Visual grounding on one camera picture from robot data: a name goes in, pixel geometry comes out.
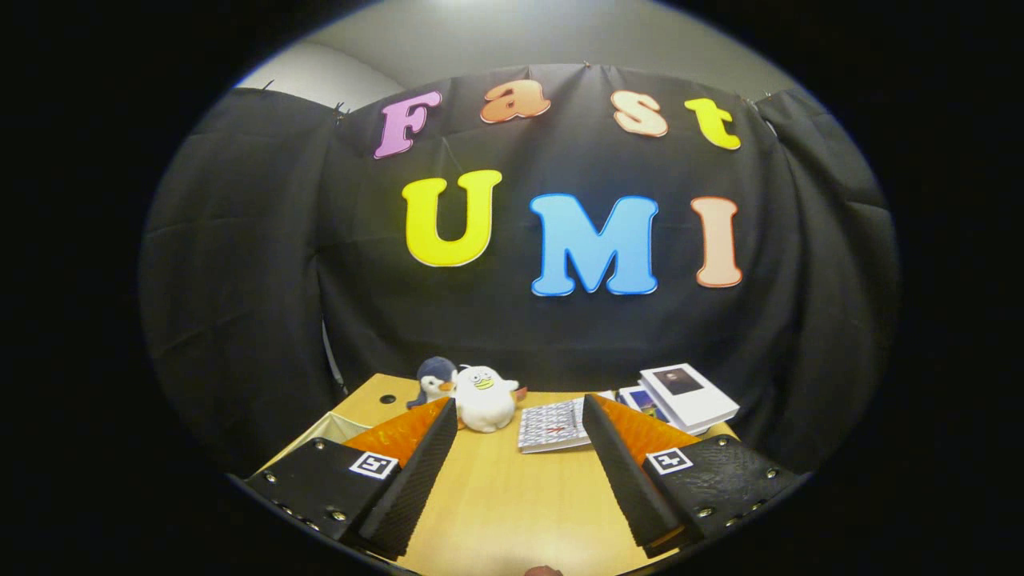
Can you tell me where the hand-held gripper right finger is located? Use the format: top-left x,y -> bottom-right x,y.
582,394 -> 801,561

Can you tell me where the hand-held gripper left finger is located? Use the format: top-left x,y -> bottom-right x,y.
240,396 -> 458,562

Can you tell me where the beige fabric storage box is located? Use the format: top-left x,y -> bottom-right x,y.
268,410 -> 374,473

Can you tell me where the grey patterned cover book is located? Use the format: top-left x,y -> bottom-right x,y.
518,396 -> 597,454

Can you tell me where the white book dark picture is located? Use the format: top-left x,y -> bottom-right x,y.
640,363 -> 741,435

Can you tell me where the grey penguin plush toy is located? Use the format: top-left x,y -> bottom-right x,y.
406,356 -> 458,410

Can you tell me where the white duck plush toy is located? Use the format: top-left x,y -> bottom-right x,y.
452,365 -> 529,434

